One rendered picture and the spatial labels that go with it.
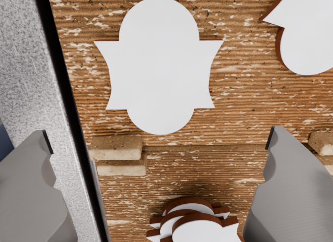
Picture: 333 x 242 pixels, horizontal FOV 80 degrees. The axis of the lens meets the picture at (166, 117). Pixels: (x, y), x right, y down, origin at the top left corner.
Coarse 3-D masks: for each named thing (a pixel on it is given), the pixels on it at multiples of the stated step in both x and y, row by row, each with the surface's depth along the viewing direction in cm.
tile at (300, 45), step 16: (288, 0) 17; (304, 0) 17; (320, 0) 17; (272, 16) 17; (288, 16) 17; (304, 16) 17; (320, 16) 17; (288, 32) 18; (304, 32) 18; (320, 32) 18; (288, 48) 19; (304, 48) 19; (320, 48) 19; (288, 64) 19; (304, 64) 19; (320, 64) 19
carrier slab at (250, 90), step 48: (96, 0) 17; (192, 0) 17; (240, 0) 18; (96, 48) 19; (240, 48) 20; (96, 96) 22; (240, 96) 22; (288, 96) 22; (144, 144) 25; (192, 144) 25
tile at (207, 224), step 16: (176, 224) 27; (192, 224) 26; (208, 224) 26; (224, 224) 27; (160, 240) 30; (176, 240) 28; (192, 240) 28; (208, 240) 28; (224, 240) 28; (240, 240) 29
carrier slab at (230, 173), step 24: (240, 144) 27; (264, 144) 27; (96, 168) 27; (168, 168) 27; (192, 168) 27; (216, 168) 28; (240, 168) 28; (120, 192) 29; (144, 192) 30; (168, 192) 30; (192, 192) 30; (216, 192) 30; (240, 192) 30; (120, 216) 32; (144, 216) 32; (240, 216) 33; (120, 240) 36; (144, 240) 36
